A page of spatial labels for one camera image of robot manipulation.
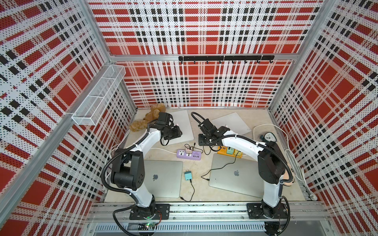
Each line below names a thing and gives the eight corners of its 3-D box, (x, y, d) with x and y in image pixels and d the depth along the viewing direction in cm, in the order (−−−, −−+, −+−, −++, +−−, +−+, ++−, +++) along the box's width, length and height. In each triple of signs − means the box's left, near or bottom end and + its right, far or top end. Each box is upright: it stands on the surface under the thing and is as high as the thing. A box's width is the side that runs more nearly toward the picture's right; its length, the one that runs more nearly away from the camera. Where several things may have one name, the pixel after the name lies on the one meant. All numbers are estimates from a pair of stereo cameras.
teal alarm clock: (266, 147, 101) (269, 142, 96) (259, 139, 105) (262, 134, 100) (274, 143, 102) (277, 139, 98) (267, 135, 107) (270, 131, 102)
